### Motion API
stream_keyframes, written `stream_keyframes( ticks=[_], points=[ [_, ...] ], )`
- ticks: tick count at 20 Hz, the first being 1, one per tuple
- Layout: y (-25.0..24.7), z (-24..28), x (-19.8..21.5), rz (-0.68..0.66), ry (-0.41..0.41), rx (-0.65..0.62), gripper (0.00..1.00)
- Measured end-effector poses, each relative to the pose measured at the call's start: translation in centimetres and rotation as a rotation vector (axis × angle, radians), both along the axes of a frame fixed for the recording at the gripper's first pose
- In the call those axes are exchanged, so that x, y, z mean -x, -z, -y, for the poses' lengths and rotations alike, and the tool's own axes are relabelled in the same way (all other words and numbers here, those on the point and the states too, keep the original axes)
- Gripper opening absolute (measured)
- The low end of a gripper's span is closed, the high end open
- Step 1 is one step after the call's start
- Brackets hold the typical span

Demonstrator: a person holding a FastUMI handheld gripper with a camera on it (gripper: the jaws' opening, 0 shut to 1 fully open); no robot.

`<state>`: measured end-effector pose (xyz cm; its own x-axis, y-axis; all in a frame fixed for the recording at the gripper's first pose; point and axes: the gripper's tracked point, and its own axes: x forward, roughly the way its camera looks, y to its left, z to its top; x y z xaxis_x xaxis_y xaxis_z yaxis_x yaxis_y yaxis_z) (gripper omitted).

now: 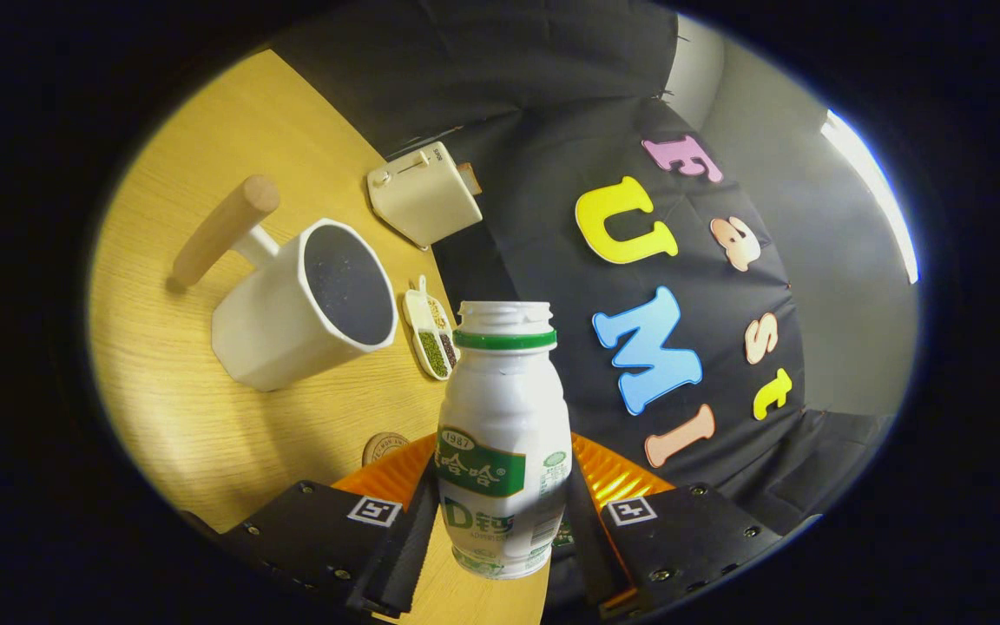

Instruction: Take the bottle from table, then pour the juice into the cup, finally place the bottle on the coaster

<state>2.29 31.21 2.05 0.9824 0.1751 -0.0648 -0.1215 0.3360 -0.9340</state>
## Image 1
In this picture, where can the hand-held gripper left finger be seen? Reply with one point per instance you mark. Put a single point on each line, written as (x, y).
(396, 564)

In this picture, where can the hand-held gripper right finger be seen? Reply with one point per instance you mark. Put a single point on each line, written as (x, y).
(682, 529)

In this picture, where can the round wooden coaster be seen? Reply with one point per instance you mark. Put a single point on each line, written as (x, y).
(383, 447)

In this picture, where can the white juice bottle green label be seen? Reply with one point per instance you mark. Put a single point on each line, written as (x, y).
(500, 408)

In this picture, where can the white divided dish with beans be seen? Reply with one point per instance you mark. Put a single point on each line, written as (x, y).
(432, 343)

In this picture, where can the wooden table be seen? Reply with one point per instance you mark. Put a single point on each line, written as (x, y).
(187, 391)

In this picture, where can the cream toaster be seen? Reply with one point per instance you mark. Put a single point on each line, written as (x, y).
(422, 200)

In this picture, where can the brown toast slice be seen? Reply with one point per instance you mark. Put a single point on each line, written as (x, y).
(469, 178)

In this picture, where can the ceiling light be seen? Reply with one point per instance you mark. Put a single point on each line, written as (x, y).
(878, 187)

